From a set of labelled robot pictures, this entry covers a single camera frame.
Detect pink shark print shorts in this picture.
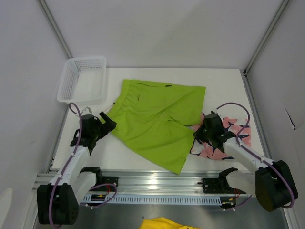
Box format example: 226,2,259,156
189,112,252,161

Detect lime green shorts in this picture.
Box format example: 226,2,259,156
107,80,206,174

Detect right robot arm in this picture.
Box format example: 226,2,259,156
194,114,298,212

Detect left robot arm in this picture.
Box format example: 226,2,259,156
36,108,117,227

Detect white perforated plastic basket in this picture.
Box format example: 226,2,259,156
57,56,108,105

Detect yellow cloth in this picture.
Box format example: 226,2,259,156
140,217,196,229

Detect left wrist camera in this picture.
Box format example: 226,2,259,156
78,107,93,117

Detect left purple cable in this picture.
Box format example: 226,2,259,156
49,102,118,227

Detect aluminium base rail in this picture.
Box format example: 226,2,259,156
32,169,258,193

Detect slotted cable duct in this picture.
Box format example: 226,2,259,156
81,194,238,206

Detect left aluminium frame post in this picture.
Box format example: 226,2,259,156
36,0,73,59

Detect aluminium frame post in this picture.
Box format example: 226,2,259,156
36,0,73,59
243,0,293,77

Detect right aluminium frame post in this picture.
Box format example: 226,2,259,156
243,0,293,77

